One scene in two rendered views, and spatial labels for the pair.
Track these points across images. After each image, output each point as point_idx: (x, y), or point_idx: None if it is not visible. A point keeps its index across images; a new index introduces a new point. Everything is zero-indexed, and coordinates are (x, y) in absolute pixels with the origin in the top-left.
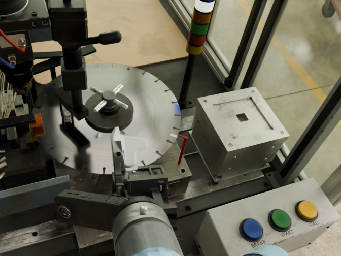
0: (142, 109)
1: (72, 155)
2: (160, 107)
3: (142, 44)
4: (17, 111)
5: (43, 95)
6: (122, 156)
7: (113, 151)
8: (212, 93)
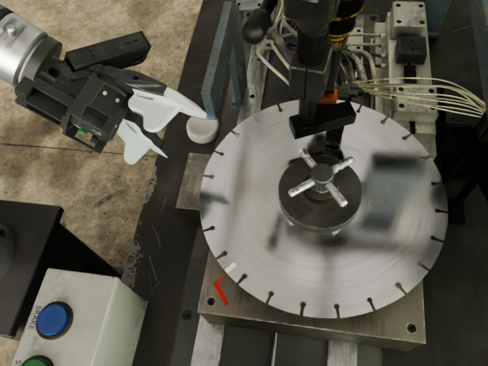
0: (305, 244)
1: (259, 128)
2: (298, 276)
3: None
4: (401, 124)
5: (381, 120)
6: (129, 79)
7: (144, 75)
8: None
